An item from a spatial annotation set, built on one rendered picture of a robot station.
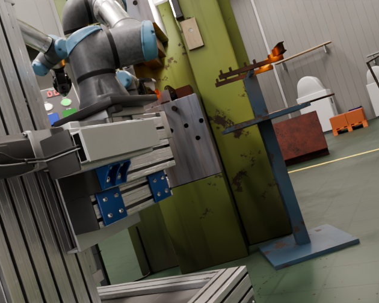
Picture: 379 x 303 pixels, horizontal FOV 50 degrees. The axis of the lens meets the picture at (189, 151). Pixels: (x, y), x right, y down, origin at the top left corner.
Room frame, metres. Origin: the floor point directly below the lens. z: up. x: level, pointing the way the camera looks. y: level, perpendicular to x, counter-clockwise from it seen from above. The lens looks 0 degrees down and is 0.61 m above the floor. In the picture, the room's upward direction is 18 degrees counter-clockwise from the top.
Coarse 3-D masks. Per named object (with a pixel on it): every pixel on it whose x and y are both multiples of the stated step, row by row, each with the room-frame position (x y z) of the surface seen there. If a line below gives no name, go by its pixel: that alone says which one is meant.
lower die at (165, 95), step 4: (160, 92) 2.23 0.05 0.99; (164, 92) 2.23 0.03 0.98; (168, 92) 2.23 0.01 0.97; (160, 96) 2.23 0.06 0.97; (164, 96) 2.23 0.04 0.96; (168, 96) 2.23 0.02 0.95; (160, 100) 2.23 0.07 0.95; (164, 100) 2.23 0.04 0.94; (172, 100) 2.25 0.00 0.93; (152, 104) 2.24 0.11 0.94; (156, 104) 2.24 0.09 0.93; (160, 104) 2.23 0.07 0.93; (144, 108) 2.25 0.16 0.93; (148, 108) 2.24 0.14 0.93
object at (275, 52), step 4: (276, 44) 1.79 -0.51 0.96; (280, 44) 1.76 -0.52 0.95; (276, 48) 1.83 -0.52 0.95; (280, 48) 1.78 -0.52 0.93; (284, 48) 1.76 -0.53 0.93; (272, 52) 1.85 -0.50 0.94; (276, 52) 1.84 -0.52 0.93; (280, 52) 1.77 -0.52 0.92; (284, 52) 1.80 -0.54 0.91; (272, 56) 1.90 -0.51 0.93; (276, 56) 1.84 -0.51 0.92; (268, 64) 2.06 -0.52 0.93
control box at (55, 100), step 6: (72, 84) 2.26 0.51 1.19; (42, 90) 2.22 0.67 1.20; (48, 90) 2.22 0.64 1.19; (72, 90) 2.24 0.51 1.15; (42, 96) 2.19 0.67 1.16; (48, 96) 2.19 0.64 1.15; (54, 96) 2.20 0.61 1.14; (60, 96) 2.20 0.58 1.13; (66, 96) 2.21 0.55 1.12; (72, 96) 2.21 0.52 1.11; (48, 102) 2.17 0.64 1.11; (54, 102) 2.18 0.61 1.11; (60, 102) 2.18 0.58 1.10; (72, 102) 2.19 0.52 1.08; (78, 102) 2.19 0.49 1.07; (54, 108) 2.15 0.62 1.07; (60, 108) 2.16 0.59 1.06; (66, 108) 2.16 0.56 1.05; (78, 108) 2.17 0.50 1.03; (48, 114) 2.13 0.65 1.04; (60, 114) 2.14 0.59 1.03
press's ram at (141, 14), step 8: (128, 0) 2.23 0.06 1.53; (136, 0) 2.23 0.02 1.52; (144, 0) 2.22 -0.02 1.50; (152, 0) 2.41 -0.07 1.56; (160, 0) 2.40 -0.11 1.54; (128, 8) 2.24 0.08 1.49; (136, 8) 2.23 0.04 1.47; (144, 8) 2.22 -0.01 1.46; (152, 8) 2.27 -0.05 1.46; (136, 16) 2.23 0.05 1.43; (144, 16) 2.23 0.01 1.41; (152, 16) 2.22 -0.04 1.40; (160, 16) 2.55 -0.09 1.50; (160, 24) 2.41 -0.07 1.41; (160, 32) 2.43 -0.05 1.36; (160, 40) 2.58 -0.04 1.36
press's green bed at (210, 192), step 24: (192, 192) 2.17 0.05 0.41; (216, 192) 2.16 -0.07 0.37; (168, 216) 2.19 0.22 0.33; (192, 216) 2.18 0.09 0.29; (216, 216) 2.16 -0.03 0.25; (192, 240) 2.18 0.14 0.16; (216, 240) 2.17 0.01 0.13; (240, 240) 2.15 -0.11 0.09; (192, 264) 2.19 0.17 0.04; (216, 264) 2.17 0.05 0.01
